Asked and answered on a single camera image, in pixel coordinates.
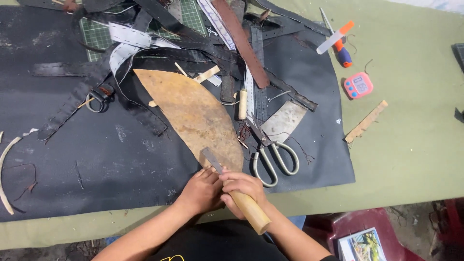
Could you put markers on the red furniture frame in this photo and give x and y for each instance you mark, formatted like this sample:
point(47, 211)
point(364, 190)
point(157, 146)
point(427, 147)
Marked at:
point(451, 221)

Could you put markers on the small wooden cylinder tool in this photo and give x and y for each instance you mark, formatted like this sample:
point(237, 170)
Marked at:
point(243, 104)

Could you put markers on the person's right hand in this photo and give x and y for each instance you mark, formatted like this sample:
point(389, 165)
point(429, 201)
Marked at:
point(246, 183)

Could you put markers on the dark red plastic stool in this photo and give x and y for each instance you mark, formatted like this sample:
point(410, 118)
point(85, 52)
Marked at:
point(362, 221)

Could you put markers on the steel scissors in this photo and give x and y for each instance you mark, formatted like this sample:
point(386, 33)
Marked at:
point(270, 152)

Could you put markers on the orange and blue screwdriver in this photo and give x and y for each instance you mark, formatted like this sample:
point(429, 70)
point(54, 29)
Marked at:
point(342, 53)

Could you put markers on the person's right fingers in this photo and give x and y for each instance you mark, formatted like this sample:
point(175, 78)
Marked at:
point(234, 180)

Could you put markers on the metal ruler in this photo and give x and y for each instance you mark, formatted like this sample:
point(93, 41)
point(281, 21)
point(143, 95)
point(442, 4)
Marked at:
point(258, 54)

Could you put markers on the large black leather sheet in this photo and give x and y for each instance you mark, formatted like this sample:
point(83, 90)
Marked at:
point(108, 170)

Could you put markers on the curved pale leather strip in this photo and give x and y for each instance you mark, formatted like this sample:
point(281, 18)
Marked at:
point(4, 159)

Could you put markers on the pink digital timer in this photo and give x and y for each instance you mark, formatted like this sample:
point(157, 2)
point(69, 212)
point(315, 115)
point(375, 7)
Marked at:
point(358, 85)

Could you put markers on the green cutting mat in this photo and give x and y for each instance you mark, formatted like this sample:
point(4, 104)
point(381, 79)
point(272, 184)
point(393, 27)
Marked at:
point(94, 36)

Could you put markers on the olive green table cloth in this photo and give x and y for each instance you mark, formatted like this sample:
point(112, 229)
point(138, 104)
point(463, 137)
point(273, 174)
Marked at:
point(409, 137)

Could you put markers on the person's left fingers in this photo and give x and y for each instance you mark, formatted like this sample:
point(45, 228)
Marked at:
point(209, 173)

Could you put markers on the person's left hand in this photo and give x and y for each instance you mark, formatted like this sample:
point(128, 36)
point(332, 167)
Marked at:
point(201, 192)

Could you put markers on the grey leather offcut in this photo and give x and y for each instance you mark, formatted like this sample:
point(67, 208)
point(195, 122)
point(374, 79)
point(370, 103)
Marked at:
point(284, 121)

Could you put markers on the pale wooden stick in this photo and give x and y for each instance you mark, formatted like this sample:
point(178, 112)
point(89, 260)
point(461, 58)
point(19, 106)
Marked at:
point(205, 75)

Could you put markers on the small black leather scrap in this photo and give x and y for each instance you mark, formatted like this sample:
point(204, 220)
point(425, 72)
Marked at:
point(459, 115)

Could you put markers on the person's black shirt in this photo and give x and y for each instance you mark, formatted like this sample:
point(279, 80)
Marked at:
point(217, 243)

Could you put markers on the printed booklet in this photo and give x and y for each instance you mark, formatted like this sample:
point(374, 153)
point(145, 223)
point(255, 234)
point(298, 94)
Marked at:
point(360, 246)

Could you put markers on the black object at table edge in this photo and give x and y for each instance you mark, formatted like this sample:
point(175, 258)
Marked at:
point(459, 56)

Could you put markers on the flat wooden strip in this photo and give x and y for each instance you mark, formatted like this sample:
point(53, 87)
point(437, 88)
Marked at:
point(366, 121)

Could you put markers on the tan crescent leather piece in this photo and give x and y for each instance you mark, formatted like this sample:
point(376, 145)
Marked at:
point(195, 116)

